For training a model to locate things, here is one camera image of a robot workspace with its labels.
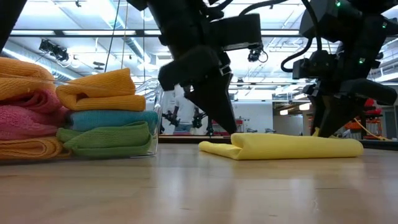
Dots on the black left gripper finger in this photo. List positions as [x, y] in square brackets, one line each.
[214, 102]

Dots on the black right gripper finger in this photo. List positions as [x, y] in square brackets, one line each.
[335, 116]
[315, 115]

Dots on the yellow microfiber towel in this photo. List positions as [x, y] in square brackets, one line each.
[280, 146]

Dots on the orange microfiber towel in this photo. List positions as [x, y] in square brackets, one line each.
[28, 148]
[21, 77]
[99, 93]

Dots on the blue microfiber towel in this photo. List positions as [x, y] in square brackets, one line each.
[109, 119]

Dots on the green microfiber towel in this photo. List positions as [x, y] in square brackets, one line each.
[109, 140]

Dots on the black background robot arm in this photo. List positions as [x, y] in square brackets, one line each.
[171, 118]
[200, 119]

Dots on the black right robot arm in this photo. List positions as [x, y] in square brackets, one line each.
[357, 15]

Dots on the black storage shelf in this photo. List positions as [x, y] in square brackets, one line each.
[363, 124]

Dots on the red tool chest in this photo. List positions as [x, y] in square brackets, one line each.
[239, 124]

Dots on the red storage bin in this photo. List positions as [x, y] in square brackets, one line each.
[370, 104]

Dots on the grey door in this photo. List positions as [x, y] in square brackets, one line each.
[390, 124]

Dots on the clear plastic bin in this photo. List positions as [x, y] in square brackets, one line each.
[155, 93]

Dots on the black ceiling spotlight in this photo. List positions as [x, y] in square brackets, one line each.
[53, 49]
[256, 54]

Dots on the black overhead light bar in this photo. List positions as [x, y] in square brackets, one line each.
[93, 32]

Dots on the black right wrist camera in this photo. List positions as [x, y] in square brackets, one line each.
[314, 67]

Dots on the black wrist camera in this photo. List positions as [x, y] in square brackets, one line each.
[237, 31]
[314, 67]

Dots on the silver air duct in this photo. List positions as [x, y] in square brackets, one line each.
[136, 49]
[31, 57]

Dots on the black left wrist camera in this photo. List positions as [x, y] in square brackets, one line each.
[237, 31]

